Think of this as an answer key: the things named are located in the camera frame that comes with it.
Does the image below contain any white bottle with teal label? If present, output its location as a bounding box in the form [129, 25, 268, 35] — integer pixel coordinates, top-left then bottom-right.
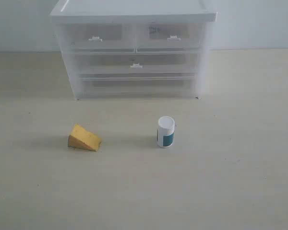
[156, 116, 175, 148]

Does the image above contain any clear wide bottom drawer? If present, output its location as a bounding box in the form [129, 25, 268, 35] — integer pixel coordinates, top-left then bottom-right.
[80, 73, 196, 96]

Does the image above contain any clear wide drawer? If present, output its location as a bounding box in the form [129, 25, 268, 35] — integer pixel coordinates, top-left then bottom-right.
[73, 54, 197, 74]
[80, 73, 196, 96]

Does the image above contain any clear wide middle drawer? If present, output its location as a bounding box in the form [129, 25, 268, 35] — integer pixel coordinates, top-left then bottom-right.
[73, 54, 197, 74]

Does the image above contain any yellow cheese wedge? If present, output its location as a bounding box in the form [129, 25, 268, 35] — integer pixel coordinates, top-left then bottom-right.
[68, 124, 102, 151]

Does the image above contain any white plastic drawer cabinet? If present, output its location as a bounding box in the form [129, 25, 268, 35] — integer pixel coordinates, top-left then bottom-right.
[50, 0, 217, 99]

